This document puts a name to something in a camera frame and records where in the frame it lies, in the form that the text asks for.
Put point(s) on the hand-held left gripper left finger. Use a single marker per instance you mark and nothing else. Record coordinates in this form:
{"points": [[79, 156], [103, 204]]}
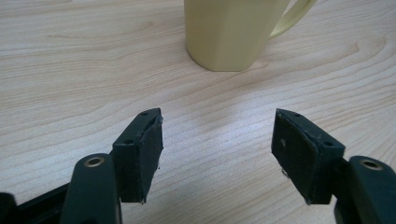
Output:
{"points": [[138, 158]]}

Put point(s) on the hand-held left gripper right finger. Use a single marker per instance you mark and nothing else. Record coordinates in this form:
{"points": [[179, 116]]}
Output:
{"points": [[303, 155]]}

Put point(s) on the yellow mug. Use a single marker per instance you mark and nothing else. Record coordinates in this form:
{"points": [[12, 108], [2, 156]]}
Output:
{"points": [[230, 34]]}

